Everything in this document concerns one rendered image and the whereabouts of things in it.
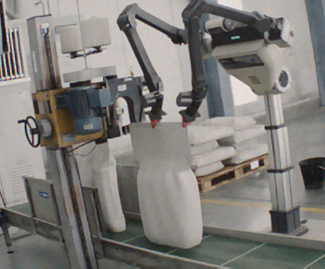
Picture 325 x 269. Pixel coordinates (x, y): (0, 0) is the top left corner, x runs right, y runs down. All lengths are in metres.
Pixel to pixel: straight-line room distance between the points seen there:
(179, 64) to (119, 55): 1.12
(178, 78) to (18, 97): 3.58
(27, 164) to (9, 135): 0.37
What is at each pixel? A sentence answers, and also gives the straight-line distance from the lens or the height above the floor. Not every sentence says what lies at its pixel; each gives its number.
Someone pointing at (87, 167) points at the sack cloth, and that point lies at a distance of 3.66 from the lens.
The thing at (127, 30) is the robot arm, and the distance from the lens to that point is 3.00.
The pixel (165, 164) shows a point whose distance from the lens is 3.12.
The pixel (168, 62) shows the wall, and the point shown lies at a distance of 8.85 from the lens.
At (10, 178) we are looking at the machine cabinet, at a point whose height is 0.46.
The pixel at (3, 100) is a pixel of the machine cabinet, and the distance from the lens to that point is 5.96.
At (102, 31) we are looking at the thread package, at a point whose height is 1.60.
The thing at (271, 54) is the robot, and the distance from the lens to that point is 3.03.
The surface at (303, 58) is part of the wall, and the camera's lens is 11.40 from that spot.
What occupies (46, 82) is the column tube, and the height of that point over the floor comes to 1.39.
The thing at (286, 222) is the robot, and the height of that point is 0.37.
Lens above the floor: 1.39
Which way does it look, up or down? 3 degrees down
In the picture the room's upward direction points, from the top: 9 degrees counter-clockwise
